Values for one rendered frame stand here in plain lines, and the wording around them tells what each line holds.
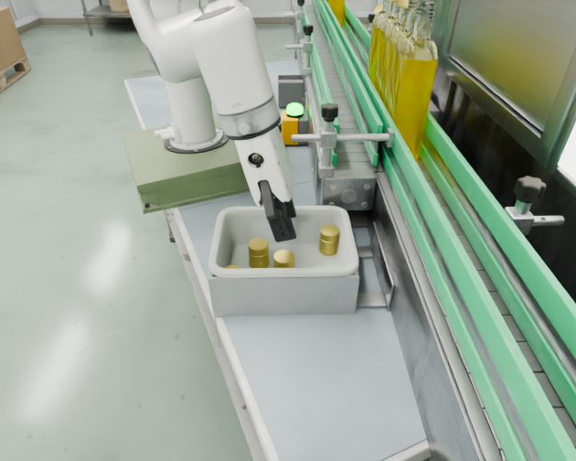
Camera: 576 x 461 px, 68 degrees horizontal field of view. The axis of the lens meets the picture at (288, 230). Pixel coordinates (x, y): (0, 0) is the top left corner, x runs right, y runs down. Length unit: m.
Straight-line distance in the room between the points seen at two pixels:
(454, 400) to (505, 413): 0.06
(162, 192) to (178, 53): 0.41
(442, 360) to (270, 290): 0.27
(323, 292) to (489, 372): 0.28
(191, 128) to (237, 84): 0.50
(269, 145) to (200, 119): 0.49
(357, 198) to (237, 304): 0.29
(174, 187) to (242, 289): 0.35
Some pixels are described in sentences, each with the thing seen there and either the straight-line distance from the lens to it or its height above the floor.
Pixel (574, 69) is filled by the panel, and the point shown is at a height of 1.10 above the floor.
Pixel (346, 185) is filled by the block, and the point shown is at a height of 0.87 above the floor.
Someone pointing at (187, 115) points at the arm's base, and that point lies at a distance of 0.99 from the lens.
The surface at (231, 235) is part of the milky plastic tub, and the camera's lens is 0.76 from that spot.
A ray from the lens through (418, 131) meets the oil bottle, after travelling 0.80.
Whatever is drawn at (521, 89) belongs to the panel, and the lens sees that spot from 0.74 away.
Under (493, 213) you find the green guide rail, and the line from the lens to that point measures 0.58.
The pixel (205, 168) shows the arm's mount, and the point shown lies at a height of 0.82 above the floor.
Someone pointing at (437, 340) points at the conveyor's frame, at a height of 0.88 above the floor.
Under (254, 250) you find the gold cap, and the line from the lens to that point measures 0.69.
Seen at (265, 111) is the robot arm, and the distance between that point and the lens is 0.53.
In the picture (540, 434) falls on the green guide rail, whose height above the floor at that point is 0.95.
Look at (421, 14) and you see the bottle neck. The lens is 0.76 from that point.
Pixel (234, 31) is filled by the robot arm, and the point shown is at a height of 1.15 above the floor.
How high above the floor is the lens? 1.25
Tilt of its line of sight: 37 degrees down
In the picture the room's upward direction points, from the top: straight up
